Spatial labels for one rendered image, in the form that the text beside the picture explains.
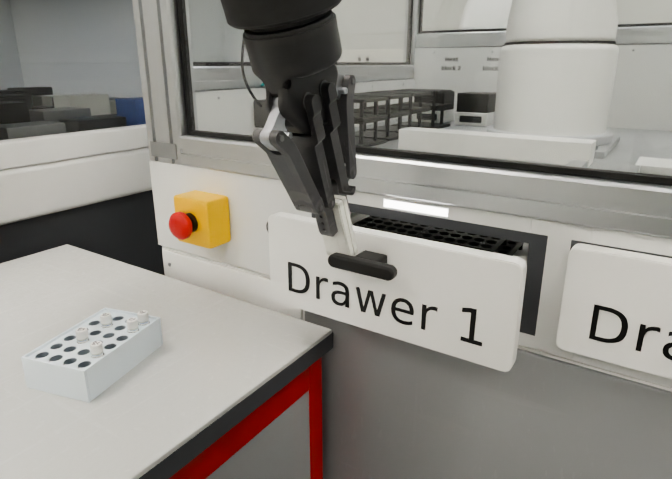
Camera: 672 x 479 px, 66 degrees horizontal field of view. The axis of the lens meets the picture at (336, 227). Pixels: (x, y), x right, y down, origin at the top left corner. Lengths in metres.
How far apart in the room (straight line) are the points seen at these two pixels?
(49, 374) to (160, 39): 0.48
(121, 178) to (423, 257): 0.89
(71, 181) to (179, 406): 0.73
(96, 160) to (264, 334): 0.68
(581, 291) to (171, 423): 0.42
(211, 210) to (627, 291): 0.52
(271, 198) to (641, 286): 0.45
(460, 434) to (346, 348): 0.18
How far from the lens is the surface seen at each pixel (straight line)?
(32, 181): 1.17
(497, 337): 0.51
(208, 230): 0.76
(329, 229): 0.50
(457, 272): 0.50
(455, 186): 0.58
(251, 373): 0.62
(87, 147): 1.22
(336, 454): 0.84
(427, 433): 0.73
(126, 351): 0.64
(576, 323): 0.57
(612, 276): 0.55
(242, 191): 0.75
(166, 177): 0.87
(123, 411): 0.59
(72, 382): 0.62
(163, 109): 0.85
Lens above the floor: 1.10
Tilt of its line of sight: 18 degrees down
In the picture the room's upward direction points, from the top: straight up
